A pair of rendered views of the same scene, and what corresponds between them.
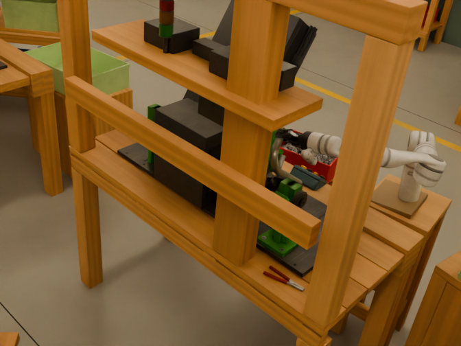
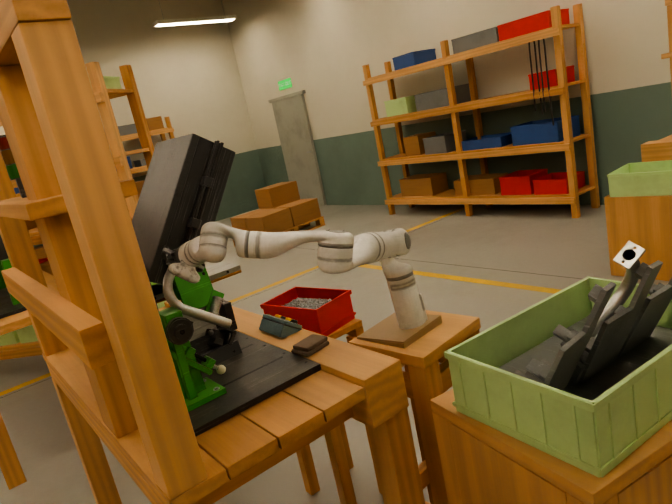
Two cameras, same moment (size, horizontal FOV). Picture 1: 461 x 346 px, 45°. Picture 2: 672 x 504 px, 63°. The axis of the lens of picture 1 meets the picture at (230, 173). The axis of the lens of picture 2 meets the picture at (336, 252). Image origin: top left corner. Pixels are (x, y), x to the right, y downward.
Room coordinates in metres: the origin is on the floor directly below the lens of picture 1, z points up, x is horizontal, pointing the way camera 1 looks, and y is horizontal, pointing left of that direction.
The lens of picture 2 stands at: (0.37, -1.05, 1.59)
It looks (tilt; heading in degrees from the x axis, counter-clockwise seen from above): 14 degrees down; 14
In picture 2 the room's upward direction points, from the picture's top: 12 degrees counter-clockwise
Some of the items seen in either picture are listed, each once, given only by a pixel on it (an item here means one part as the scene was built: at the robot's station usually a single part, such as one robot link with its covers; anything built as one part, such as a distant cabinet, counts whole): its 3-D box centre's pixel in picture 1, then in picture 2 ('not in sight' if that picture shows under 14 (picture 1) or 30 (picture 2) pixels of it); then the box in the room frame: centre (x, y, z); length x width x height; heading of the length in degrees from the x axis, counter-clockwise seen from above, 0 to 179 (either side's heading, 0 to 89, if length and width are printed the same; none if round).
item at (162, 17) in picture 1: (166, 16); (11, 157); (1.85, 0.27, 1.67); 0.05 x 0.05 x 0.05
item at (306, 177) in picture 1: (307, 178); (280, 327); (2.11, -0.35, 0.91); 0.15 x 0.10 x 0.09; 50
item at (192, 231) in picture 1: (223, 263); (215, 464); (2.00, -0.01, 0.44); 1.49 x 0.70 x 0.88; 50
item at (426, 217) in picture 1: (405, 204); (414, 334); (2.10, -0.82, 0.83); 0.32 x 0.32 x 0.04; 56
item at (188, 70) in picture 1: (197, 66); (48, 200); (1.81, 0.15, 1.52); 0.90 x 0.25 x 0.04; 50
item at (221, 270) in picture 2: not in sight; (184, 283); (2.13, -0.02, 1.11); 0.39 x 0.16 x 0.03; 140
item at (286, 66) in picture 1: (270, 71); not in sight; (1.65, -0.09, 1.59); 0.15 x 0.07 x 0.07; 50
